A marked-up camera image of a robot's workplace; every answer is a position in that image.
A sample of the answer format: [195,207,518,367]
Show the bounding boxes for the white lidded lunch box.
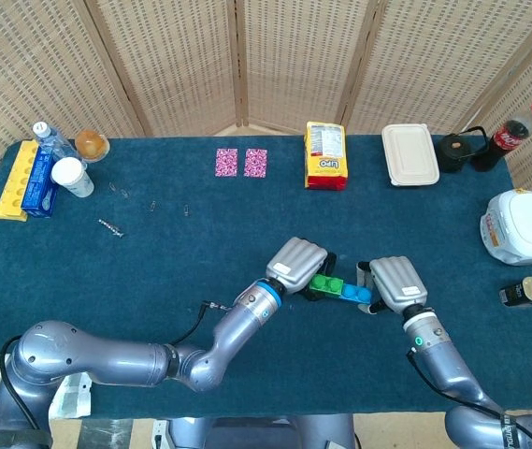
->
[381,123,441,188]

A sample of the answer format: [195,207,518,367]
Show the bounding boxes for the green toy brick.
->
[309,275,345,300]

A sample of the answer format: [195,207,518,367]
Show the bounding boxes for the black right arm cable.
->
[405,348,532,443]

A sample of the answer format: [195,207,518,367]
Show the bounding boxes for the woven folding screen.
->
[0,0,532,282]

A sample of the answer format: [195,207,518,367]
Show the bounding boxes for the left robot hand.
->
[265,237,339,303]

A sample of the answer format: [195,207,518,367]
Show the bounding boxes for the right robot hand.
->
[355,255,429,314]

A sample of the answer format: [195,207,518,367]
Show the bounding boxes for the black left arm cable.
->
[170,301,235,348]

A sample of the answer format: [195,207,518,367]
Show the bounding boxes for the blue toothpaste box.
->
[21,148,60,219]

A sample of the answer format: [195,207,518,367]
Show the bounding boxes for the white paper cup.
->
[50,156,95,198]

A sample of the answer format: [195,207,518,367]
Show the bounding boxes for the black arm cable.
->
[405,348,532,443]
[170,301,235,348]

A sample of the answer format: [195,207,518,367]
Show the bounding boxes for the blue toy brick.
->
[338,283,373,308]

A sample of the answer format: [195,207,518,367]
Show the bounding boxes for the white rice cooker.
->
[479,187,532,267]

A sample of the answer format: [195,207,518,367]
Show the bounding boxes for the cola bottle with red cap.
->
[472,98,532,173]

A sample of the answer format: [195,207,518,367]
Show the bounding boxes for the small black box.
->
[498,280,532,309]

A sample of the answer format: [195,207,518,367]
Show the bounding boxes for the pink patterned card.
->
[243,148,268,179]
[215,148,239,179]

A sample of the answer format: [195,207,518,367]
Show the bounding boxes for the yellow red snack bag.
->
[304,121,350,191]

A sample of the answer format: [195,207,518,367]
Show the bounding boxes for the clear water bottle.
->
[32,121,88,169]

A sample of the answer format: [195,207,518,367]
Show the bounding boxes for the black pot with handle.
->
[436,125,490,174]

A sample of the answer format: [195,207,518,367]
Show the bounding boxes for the yellow plastic tray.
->
[0,139,42,222]

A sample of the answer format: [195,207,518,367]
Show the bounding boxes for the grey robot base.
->
[152,414,358,449]

